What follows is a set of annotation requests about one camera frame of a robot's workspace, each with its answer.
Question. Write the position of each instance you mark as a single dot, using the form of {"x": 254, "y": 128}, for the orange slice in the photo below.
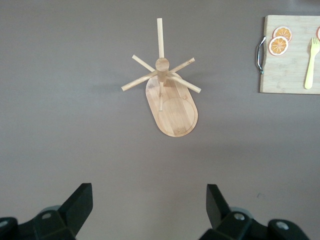
{"x": 278, "y": 45}
{"x": 319, "y": 32}
{"x": 283, "y": 31}

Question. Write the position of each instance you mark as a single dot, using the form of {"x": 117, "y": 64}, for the wooden mug rack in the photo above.
{"x": 175, "y": 117}

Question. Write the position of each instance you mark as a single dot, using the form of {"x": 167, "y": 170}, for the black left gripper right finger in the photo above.
{"x": 217, "y": 210}

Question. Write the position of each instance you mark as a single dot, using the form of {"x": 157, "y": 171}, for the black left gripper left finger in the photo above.
{"x": 75, "y": 210}

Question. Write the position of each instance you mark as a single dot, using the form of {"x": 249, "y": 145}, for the bamboo cutting board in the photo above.
{"x": 295, "y": 70}

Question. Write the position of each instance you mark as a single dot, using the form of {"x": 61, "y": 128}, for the yellow plastic fork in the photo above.
{"x": 310, "y": 70}

